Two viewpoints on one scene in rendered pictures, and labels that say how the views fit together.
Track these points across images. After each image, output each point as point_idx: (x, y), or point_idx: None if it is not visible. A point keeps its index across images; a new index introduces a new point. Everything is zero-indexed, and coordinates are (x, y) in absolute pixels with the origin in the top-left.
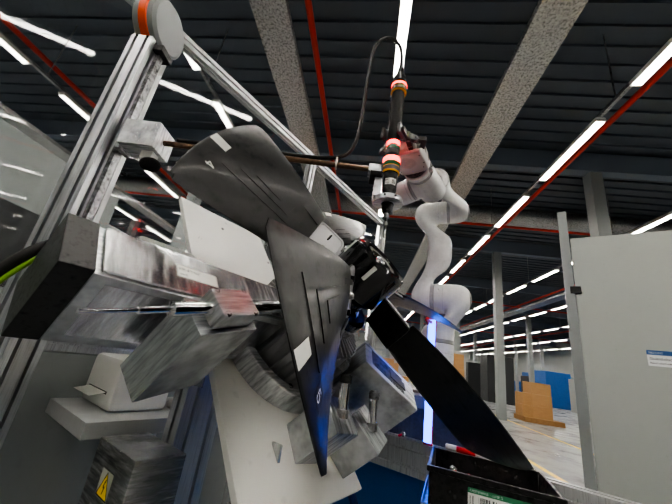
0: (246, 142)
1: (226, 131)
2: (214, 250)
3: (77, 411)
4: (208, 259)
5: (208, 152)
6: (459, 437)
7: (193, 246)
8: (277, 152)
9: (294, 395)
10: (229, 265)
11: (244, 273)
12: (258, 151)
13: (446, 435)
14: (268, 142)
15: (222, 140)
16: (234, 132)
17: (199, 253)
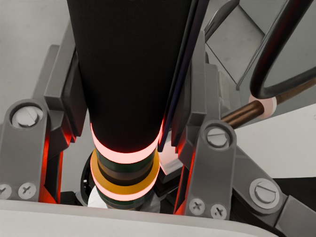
0: (214, 20)
1: (221, 7)
2: (305, 136)
3: None
4: (282, 131)
5: (207, 25)
6: None
7: (292, 114)
8: (206, 36)
9: None
10: (290, 156)
11: (289, 177)
12: (206, 31)
13: None
14: (216, 23)
15: (214, 16)
16: (221, 8)
17: (285, 121)
